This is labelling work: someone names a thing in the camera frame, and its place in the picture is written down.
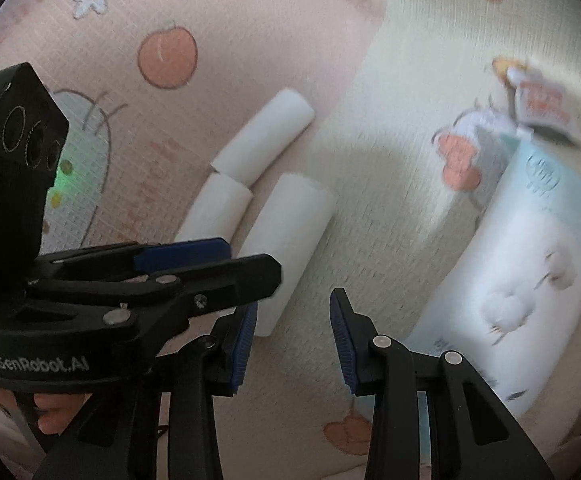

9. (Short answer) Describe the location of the pink cream cartoon blanket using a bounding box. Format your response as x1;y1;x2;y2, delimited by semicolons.
0;0;581;479

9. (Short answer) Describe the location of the white red spout pouch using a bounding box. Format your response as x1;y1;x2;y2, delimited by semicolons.
491;56;581;148

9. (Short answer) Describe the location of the white paper roll large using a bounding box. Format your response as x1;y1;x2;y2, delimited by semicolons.
238;174;336;337

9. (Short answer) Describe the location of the light blue tissue pack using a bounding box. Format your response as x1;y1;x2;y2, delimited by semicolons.
360;129;581;461

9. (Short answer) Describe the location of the person's left hand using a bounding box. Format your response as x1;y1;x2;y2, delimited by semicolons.
0;389;91;434

